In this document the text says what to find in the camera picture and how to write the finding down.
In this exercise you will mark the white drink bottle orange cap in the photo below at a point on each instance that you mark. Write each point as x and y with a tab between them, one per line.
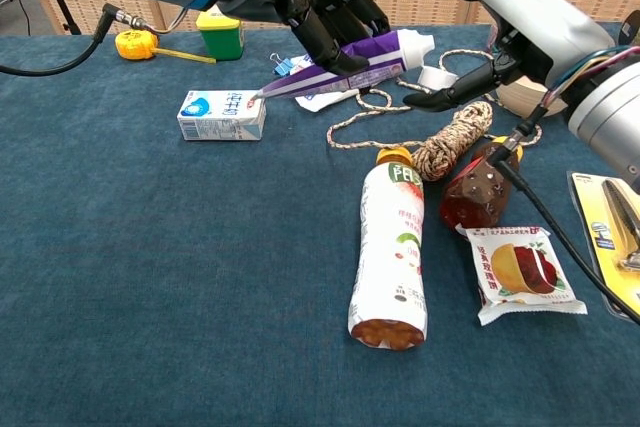
390	257

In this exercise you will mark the beige bowl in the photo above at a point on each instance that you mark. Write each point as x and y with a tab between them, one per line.
520	97

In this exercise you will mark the blue table cloth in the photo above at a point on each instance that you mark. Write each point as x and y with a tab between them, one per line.
150	247

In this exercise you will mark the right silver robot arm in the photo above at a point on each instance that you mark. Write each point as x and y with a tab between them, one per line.
610	97

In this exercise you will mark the yellow razor blister pack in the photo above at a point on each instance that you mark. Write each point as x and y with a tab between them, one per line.
610	227

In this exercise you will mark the purple white toothpaste tube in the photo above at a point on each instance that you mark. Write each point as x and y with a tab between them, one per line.
390	54

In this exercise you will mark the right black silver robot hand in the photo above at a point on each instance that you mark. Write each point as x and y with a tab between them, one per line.
540	12

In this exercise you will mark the white snack cake packet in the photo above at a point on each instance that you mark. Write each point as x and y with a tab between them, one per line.
520	272

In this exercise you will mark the dark lidded jar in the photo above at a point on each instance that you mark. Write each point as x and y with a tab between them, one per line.
631	29

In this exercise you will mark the yellow tape measure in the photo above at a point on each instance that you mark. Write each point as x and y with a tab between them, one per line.
132	44

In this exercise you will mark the white powder bag red emblem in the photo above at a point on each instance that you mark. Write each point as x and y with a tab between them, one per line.
320	99

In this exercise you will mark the black tripod stand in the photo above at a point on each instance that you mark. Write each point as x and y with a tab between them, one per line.
60	4

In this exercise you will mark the bear shaped honey bottle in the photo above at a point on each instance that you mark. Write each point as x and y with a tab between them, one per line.
470	197

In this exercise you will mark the blue binder clip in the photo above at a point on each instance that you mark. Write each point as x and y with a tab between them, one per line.
281	67

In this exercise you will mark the blue white milk carton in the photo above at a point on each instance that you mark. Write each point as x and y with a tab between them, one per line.
220	114

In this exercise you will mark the green box with yellow lid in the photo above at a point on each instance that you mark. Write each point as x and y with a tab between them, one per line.
220	42

